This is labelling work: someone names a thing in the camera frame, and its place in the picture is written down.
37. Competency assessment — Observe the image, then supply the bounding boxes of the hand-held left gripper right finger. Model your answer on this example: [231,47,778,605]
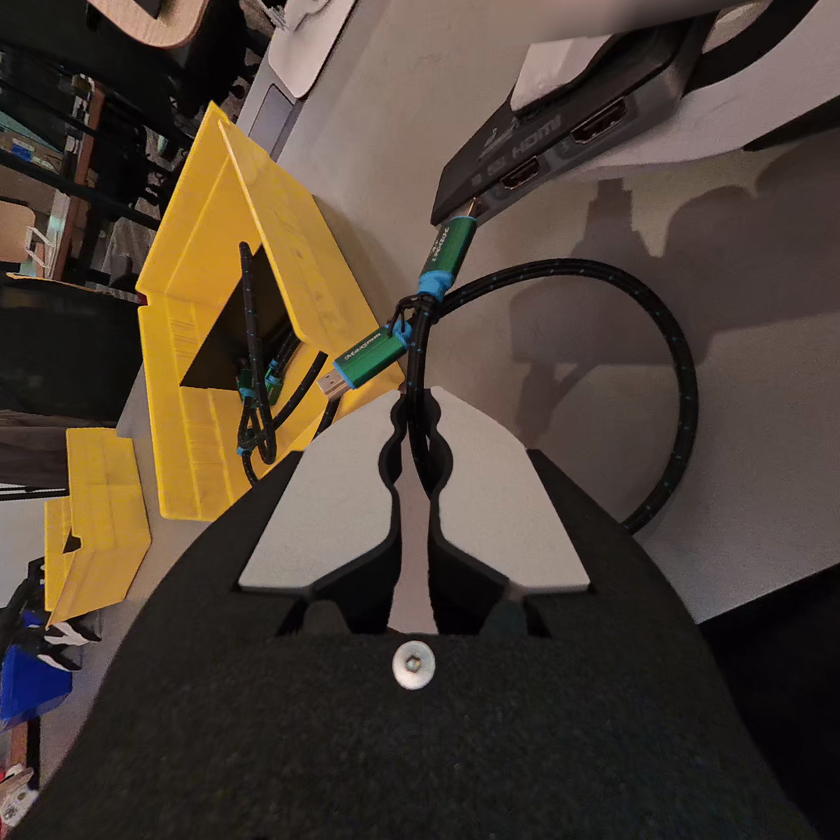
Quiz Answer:
[427,387,592,635]

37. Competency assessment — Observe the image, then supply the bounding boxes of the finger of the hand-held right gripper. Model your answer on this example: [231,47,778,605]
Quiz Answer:
[584,3,840,188]
[508,33,621,114]

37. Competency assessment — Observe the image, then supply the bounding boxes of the yellow plastic bin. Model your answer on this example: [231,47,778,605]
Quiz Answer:
[134,100,406,522]
[42,427,153,626]

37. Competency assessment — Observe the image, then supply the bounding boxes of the grey desk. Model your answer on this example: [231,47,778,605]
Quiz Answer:
[115,0,840,624]

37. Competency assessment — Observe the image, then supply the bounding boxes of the dark multi-port hub adapter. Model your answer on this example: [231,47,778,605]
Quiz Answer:
[430,26,706,227]

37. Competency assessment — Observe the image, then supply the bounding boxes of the white panel stand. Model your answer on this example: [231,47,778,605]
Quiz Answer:
[266,0,358,99]

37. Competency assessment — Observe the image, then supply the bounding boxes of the black braided cable green plugs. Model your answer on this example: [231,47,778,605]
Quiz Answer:
[317,211,700,536]
[233,241,280,488]
[262,331,342,468]

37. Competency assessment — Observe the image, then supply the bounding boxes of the blue plastic bin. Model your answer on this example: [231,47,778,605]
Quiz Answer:
[0,610,73,729]

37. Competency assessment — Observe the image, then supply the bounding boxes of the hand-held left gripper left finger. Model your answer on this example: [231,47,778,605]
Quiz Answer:
[238,389,403,635]

